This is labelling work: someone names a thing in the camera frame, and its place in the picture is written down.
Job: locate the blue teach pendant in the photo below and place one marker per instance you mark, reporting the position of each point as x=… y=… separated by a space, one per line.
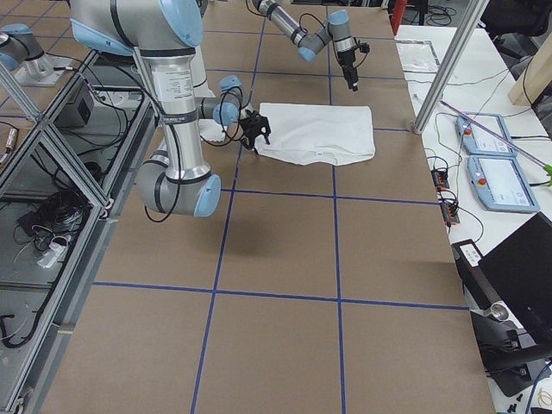
x=477 y=141
x=500 y=184

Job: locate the paper sheet in sleeve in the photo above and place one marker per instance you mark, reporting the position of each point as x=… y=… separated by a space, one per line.
x=418 y=56

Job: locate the white long-sleeve printed shirt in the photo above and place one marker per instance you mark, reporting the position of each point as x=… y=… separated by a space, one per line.
x=304 y=134

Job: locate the aluminium frame post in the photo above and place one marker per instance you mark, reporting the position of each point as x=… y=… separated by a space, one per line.
x=461 y=37

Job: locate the black laptop monitor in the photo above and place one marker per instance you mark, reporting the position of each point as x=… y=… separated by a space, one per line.
x=519 y=270

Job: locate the lower orange black adapter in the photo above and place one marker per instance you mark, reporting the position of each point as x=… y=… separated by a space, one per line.
x=449 y=211

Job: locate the upper blue teach pendant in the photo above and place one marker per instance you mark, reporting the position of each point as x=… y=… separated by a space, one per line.
x=477 y=141

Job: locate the wooden board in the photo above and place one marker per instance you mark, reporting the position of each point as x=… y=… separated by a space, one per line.
x=535 y=78

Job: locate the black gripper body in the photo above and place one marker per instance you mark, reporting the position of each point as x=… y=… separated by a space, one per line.
x=347 y=60
x=251 y=125

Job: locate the red cylinder object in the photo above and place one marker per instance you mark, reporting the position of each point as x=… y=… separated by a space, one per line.
x=397 y=14

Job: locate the upper orange black adapter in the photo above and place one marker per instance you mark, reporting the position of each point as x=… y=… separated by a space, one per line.
x=440 y=179

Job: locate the black monitor stand base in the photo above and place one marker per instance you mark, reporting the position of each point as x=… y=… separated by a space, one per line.
x=511 y=357

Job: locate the black office chair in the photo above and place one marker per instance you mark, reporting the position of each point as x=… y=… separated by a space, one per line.
x=527 y=18

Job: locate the orange black adapter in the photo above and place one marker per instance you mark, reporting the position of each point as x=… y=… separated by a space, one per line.
x=440 y=179
x=449 y=211

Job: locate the lower blue teach pendant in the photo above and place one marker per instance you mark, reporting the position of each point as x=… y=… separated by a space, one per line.
x=500 y=184

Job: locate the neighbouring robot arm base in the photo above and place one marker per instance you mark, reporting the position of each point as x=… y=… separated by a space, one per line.
x=21 y=52

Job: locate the aluminium frame rail structure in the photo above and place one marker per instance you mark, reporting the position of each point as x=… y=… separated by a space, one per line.
x=67 y=183

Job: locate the white power strip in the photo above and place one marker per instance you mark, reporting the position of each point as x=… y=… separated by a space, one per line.
x=51 y=256

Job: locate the reacher grabber stick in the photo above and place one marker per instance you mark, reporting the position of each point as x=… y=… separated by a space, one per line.
x=499 y=137

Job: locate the black device with label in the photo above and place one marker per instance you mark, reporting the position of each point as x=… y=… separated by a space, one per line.
x=467 y=259

